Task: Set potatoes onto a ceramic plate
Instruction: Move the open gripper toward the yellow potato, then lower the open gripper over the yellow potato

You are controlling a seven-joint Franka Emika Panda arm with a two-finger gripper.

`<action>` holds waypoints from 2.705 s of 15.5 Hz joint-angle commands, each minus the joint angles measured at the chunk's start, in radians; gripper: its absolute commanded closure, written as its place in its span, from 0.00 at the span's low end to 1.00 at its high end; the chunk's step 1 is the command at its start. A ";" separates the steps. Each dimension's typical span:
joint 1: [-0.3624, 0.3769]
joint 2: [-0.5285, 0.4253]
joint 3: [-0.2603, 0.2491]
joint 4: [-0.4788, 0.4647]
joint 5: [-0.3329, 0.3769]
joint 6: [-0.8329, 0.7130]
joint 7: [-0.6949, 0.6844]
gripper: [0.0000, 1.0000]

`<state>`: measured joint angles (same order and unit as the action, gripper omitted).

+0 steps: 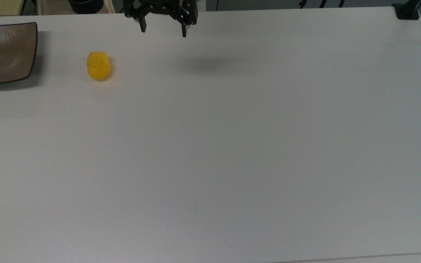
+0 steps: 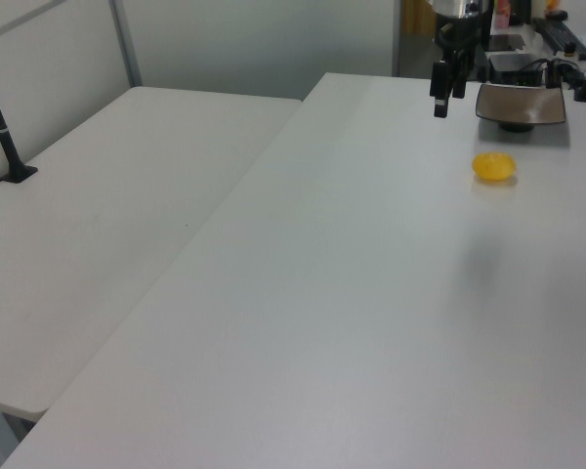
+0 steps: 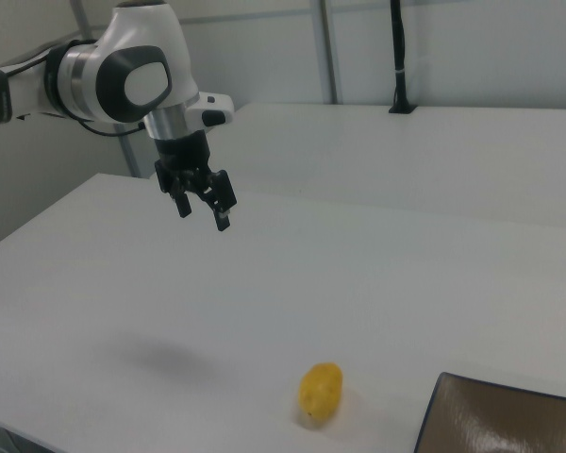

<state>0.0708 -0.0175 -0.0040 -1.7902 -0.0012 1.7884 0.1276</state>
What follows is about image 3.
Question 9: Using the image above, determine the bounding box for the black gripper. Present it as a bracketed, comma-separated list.
[153, 131, 239, 232]

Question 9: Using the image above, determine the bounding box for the yellow potato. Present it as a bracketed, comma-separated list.
[297, 361, 344, 421]

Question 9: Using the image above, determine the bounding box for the black pole with flat base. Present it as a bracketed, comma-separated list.
[388, 0, 418, 115]

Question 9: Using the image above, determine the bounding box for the grey horizontal partition rail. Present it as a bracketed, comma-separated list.
[177, 3, 393, 25]

